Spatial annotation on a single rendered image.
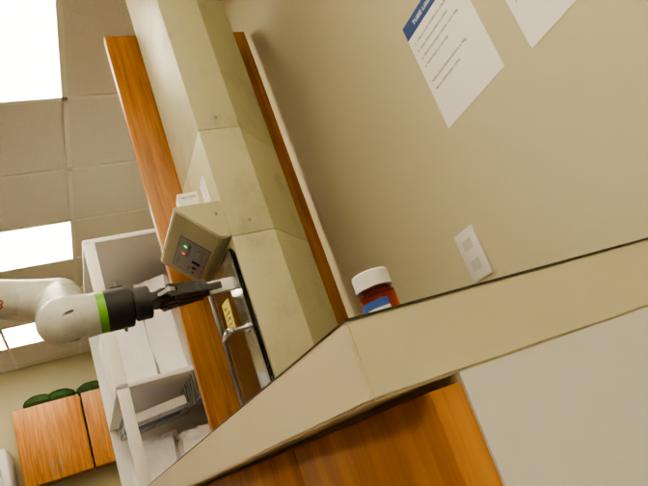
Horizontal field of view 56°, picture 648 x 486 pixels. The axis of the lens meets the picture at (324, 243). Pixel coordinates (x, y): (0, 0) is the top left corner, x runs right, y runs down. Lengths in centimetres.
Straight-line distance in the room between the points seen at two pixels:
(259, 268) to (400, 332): 115
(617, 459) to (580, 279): 10
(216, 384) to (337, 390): 142
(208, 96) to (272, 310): 60
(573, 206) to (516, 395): 85
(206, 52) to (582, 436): 154
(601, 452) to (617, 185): 78
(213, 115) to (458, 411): 139
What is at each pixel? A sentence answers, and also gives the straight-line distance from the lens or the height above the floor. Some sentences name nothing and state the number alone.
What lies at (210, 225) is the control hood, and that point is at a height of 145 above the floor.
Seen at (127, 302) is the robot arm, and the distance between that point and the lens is 137.
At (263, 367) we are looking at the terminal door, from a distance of 140.
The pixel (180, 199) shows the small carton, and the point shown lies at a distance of 155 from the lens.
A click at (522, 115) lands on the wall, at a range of 121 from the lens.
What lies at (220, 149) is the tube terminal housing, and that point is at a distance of 157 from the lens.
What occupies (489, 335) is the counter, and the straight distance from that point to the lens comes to 32.
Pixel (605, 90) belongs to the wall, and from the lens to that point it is 109.
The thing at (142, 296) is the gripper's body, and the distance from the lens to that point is 139.
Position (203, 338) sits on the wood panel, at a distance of 175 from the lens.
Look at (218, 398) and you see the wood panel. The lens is 172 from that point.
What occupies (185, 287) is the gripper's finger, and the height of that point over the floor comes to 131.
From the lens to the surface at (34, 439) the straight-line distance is 659.
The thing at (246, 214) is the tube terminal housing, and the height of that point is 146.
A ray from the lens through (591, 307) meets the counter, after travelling 37.
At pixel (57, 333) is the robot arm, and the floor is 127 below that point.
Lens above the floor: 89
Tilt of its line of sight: 18 degrees up
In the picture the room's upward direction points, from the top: 20 degrees counter-clockwise
